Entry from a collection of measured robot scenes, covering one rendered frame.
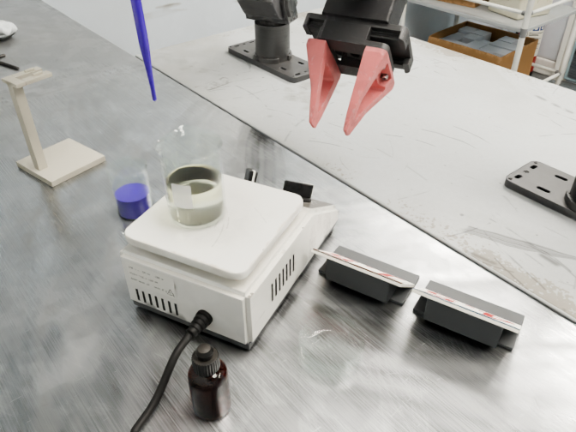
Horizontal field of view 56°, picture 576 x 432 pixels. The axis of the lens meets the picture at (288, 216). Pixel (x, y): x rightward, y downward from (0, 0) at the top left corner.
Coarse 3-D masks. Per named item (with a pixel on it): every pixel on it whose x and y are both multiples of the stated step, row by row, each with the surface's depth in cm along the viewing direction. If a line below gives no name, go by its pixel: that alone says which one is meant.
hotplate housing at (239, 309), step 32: (320, 224) 54; (128, 256) 47; (160, 256) 46; (288, 256) 48; (128, 288) 49; (160, 288) 47; (192, 288) 45; (224, 288) 44; (256, 288) 44; (288, 288) 51; (192, 320) 47; (224, 320) 45; (256, 320) 45
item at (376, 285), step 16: (352, 256) 56; (368, 256) 56; (320, 272) 55; (336, 272) 52; (352, 272) 51; (368, 272) 49; (384, 272) 54; (400, 272) 54; (352, 288) 52; (368, 288) 51; (384, 288) 50; (400, 288) 52; (400, 304) 51
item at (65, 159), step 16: (16, 80) 62; (32, 80) 63; (16, 96) 63; (16, 112) 65; (32, 128) 66; (32, 144) 67; (64, 144) 74; (80, 144) 74; (32, 160) 71; (48, 160) 71; (64, 160) 71; (80, 160) 71; (96, 160) 71; (48, 176) 68; (64, 176) 68
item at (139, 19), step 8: (136, 0) 37; (136, 8) 37; (136, 16) 38; (136, 24) 38; (144, 24) 38; (136, 32) 38; (144, 32) 38; (144, 40) 39; (144, 48) 39; (144, 56) 39; (144, 64) 40; (152, 72) 40; (152, 80) 41; (152, 88) 41; (152, 96) 42
